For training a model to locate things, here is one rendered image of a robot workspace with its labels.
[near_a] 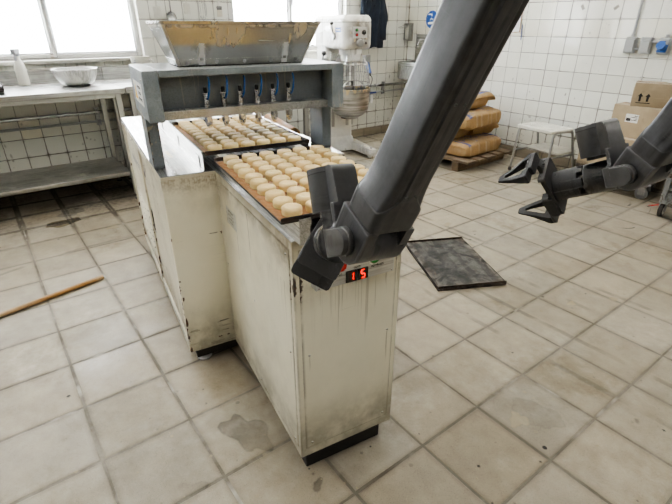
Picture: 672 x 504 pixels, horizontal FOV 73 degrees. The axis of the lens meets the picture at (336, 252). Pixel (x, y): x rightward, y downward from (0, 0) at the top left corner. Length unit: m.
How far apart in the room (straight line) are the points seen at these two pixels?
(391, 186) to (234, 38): 1.33
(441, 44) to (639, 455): 1.73
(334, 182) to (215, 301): 1.42
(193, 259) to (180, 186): 0.29
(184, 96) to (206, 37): 0.21
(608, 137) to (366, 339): 0.83
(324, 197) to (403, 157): 0.16
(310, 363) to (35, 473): 1.01
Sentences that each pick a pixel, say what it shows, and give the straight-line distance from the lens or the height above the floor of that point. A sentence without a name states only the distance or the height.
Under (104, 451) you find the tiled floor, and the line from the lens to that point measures 1.88.
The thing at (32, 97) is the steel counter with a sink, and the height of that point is 0.86.
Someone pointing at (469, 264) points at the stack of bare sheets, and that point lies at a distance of 2.87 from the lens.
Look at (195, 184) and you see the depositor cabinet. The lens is 1.73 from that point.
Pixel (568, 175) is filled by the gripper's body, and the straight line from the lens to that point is 0.97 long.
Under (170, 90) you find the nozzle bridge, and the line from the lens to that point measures 1.74.
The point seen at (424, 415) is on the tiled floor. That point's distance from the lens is 1.85.
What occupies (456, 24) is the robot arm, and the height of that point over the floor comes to 1.31.
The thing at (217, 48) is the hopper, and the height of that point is 1.24.
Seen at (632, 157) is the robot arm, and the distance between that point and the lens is 0.90.
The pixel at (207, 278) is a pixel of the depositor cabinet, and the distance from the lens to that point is 1.88.
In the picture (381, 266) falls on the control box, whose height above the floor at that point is 0.72.
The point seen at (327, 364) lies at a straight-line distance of 1.37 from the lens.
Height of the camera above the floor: 1.31
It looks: 26 degrees down
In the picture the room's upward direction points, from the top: straight up
